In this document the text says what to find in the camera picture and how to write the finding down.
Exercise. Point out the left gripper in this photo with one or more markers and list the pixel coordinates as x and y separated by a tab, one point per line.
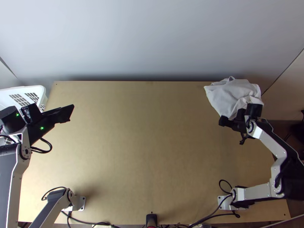
40	133

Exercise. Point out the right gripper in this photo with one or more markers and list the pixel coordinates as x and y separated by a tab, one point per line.
237	123

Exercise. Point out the white t-shirt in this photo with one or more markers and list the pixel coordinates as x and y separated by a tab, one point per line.
228	95

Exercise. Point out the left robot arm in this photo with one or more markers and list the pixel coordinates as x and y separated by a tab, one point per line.
14	171

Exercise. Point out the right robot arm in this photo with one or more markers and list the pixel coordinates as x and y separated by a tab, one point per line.
273	142

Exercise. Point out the white laundry basket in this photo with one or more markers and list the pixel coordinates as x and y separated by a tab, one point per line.
23	91

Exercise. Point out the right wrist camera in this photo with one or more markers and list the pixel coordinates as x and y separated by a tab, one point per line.
255	109

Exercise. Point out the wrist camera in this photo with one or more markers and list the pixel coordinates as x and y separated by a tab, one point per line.
255	109
33	110

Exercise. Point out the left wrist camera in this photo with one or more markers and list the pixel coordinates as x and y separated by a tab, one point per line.
33	110

